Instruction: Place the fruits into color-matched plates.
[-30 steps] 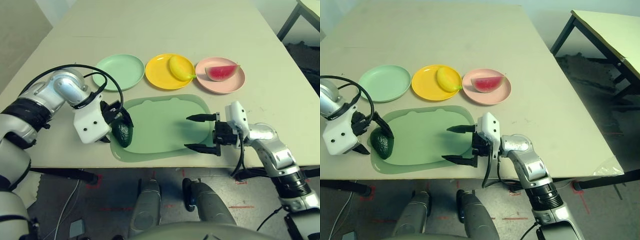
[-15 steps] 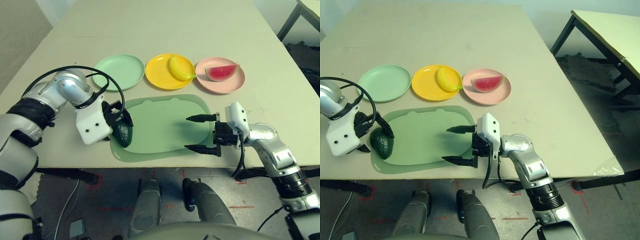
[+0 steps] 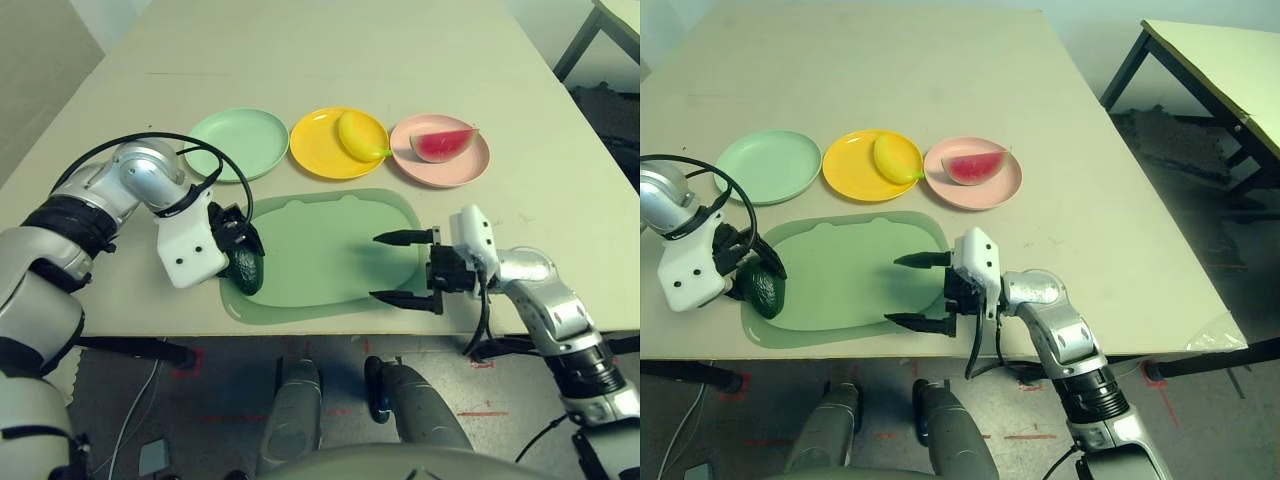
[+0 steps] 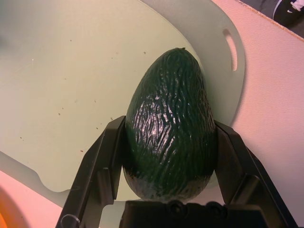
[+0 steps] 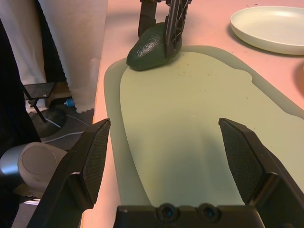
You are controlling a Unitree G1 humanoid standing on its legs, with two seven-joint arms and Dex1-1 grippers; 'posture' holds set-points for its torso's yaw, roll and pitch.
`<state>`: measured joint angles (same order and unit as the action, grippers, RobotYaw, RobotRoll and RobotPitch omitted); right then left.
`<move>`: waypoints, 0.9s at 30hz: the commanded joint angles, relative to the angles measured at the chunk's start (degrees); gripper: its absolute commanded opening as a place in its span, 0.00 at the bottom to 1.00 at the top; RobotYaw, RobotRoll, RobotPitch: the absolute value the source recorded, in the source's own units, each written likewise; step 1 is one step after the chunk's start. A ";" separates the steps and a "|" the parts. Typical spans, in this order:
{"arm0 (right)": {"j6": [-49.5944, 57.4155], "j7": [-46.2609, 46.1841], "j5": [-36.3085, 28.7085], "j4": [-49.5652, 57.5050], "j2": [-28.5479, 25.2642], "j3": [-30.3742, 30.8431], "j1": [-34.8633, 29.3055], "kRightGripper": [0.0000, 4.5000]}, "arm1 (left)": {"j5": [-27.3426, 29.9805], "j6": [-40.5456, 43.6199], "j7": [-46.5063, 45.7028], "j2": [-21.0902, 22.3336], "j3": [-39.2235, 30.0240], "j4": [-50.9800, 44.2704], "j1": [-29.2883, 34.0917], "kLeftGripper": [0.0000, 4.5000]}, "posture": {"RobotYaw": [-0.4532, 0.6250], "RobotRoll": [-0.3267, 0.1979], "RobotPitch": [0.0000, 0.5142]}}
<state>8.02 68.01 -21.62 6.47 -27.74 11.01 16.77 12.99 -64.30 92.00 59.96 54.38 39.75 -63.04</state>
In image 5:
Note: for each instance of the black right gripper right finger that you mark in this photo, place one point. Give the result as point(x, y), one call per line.
point(256, 171)

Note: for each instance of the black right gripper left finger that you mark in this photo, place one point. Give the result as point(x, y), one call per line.
point(78, 171)

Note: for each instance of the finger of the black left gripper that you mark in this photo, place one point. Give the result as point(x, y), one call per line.
point(175, 28)
point(147, 16)

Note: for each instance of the dark green avocado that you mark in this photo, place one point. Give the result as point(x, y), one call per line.
point(147, 52)

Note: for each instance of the grey right robot leg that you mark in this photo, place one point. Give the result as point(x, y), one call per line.
point(35, 164)

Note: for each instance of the blue capped bottle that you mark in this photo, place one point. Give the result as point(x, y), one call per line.
point(70, 102)

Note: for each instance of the white scalloped cloth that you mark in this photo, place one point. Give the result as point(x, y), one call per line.
point(78, 47)

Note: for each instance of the brown wooden block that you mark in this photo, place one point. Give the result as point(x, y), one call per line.
point(62, 91)

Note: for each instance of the tablet on tripod stand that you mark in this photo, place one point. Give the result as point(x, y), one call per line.
point(39, 89)

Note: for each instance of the green cutting board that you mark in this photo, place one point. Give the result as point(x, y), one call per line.
point(178, 118)

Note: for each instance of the pale green round plate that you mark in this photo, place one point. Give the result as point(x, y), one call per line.
point(268, 28)

